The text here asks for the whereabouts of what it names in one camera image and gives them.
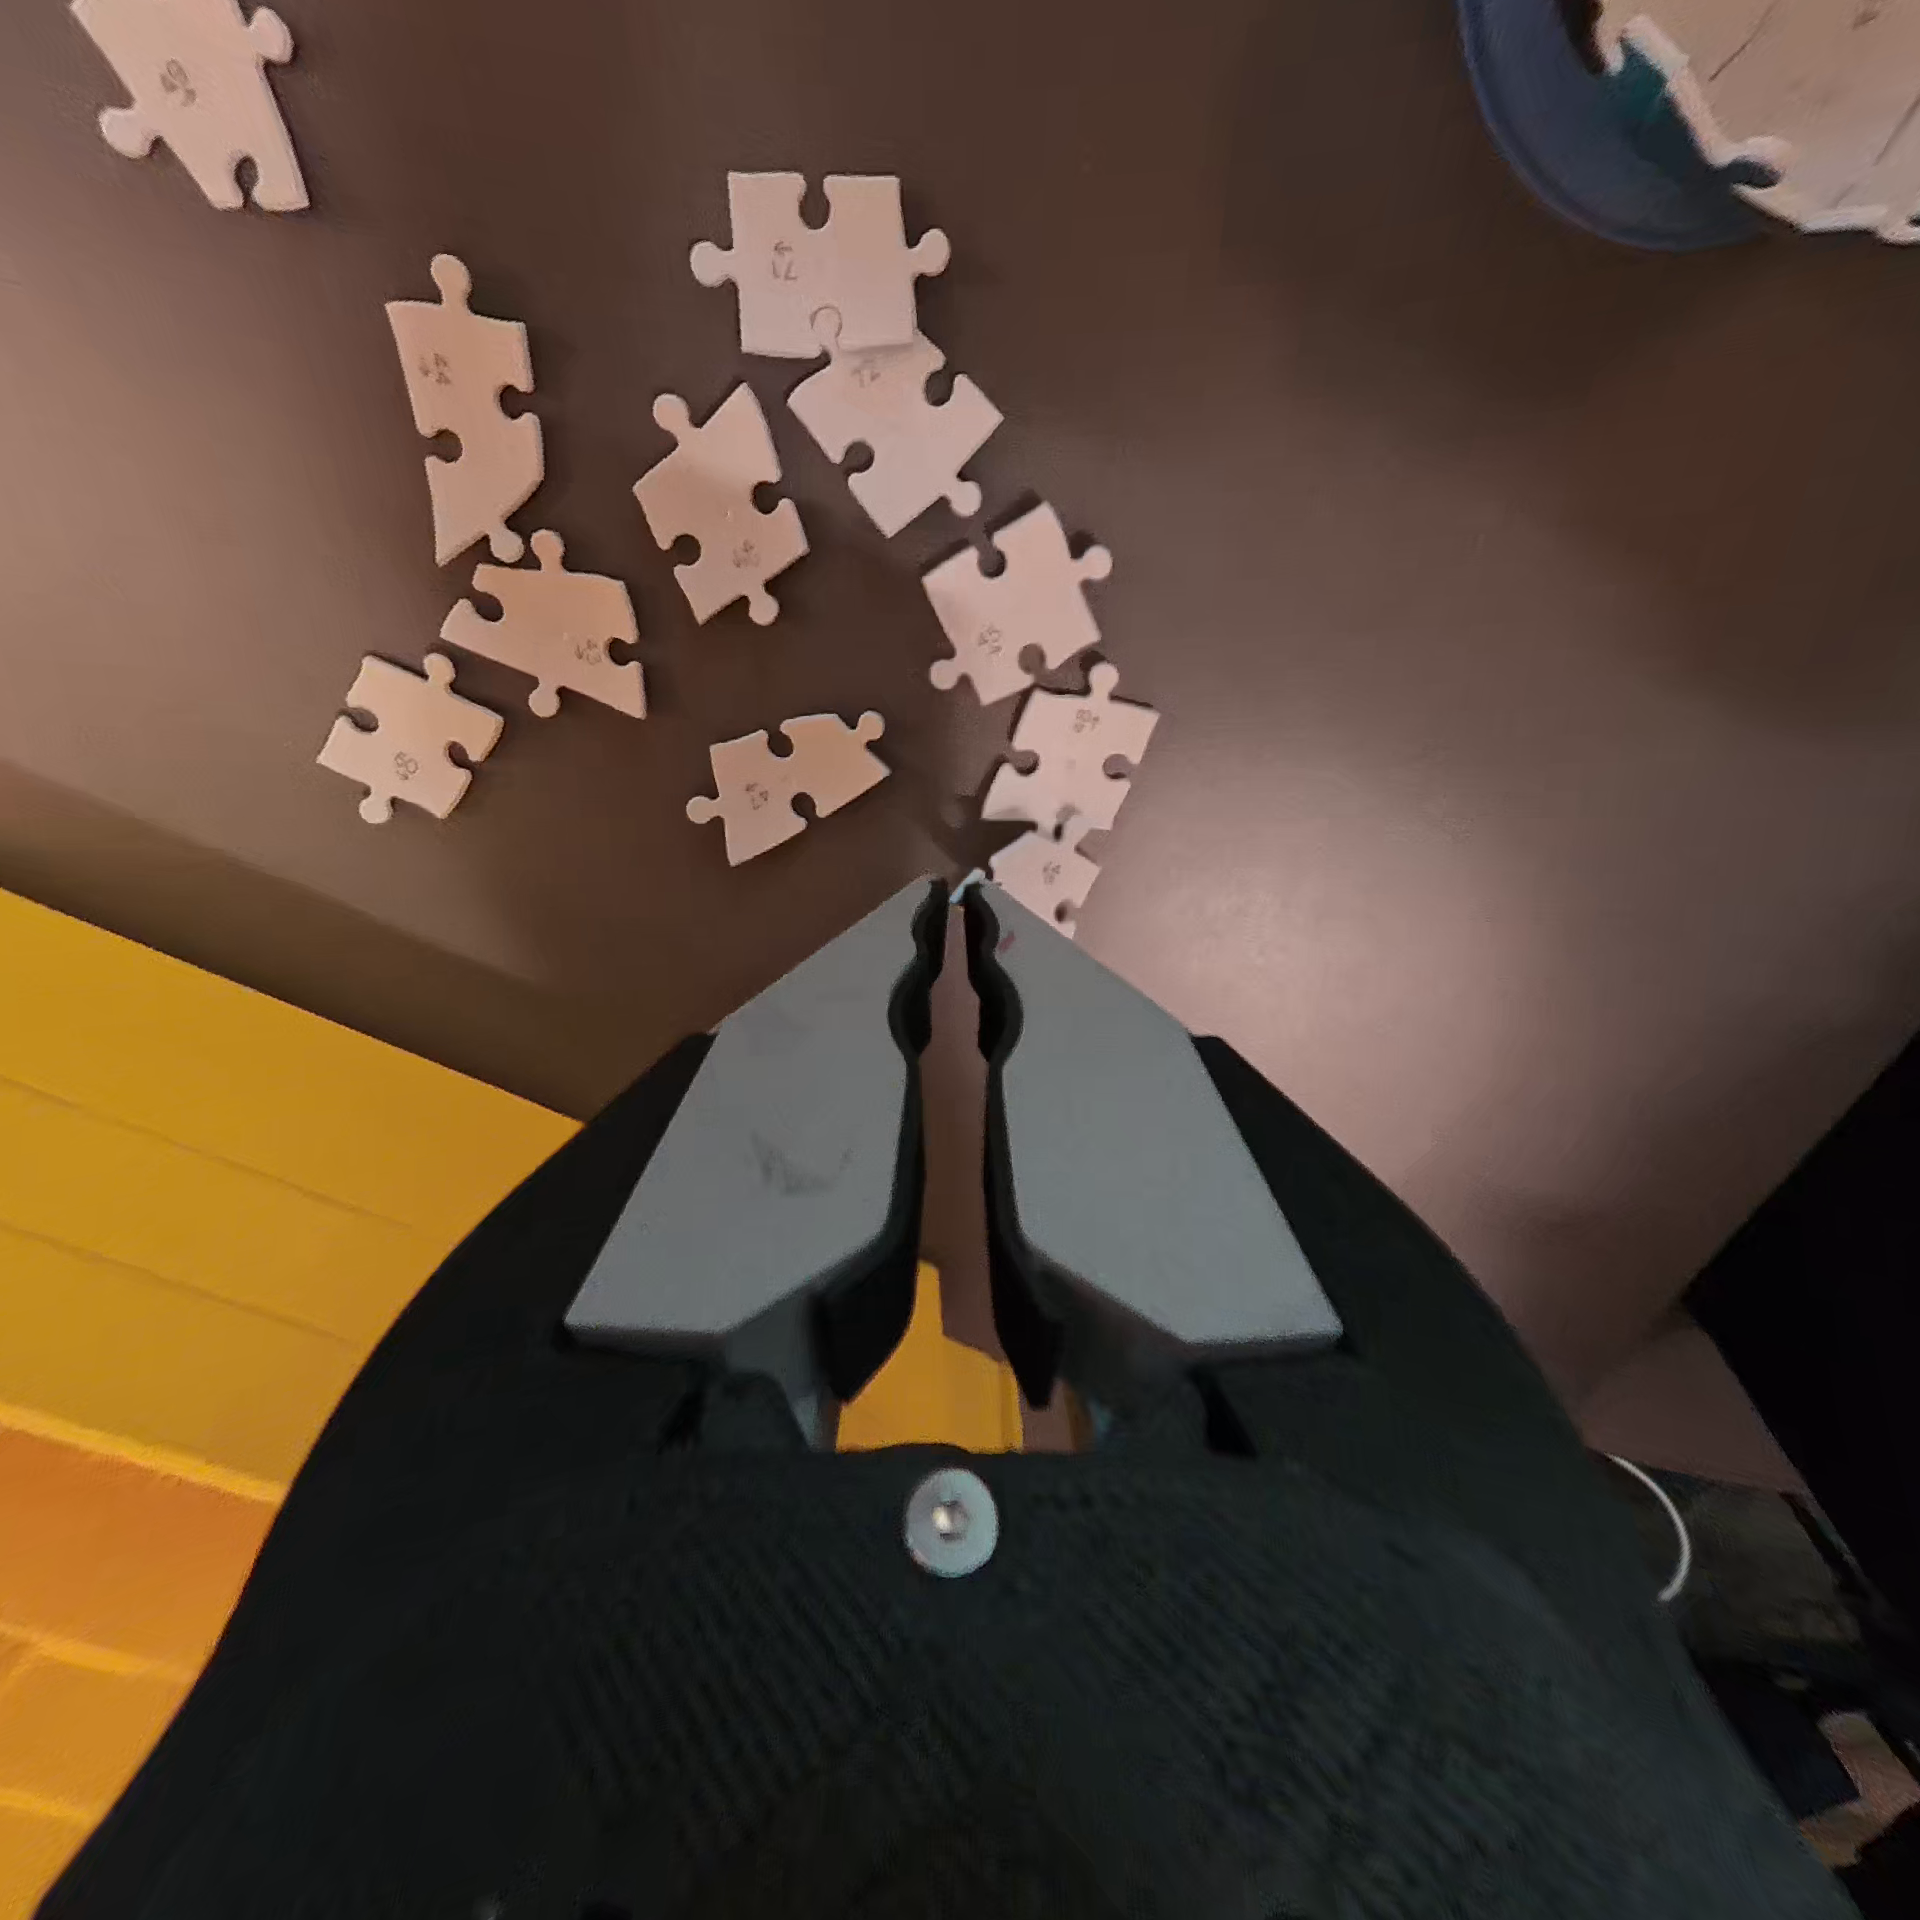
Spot blue round stand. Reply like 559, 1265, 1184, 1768
1456, 0, 1776, 251

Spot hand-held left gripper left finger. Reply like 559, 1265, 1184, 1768
566, 874, 954, 1451

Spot white puzzle pieces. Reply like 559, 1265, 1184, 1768
66, 0, 1165, 874

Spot single white jigsaw piece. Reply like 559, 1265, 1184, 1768
983, 831, 1106, 943

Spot white cable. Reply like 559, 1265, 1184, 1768
1598, 1448, 1696, 1607

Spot partly built puzzle ball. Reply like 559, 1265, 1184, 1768
1594, 0, 1920, 245

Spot yellow plastic bin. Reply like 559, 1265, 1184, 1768
0, 885, 1025, 1914

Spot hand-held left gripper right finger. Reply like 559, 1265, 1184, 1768
958, 883, 1344, 1432

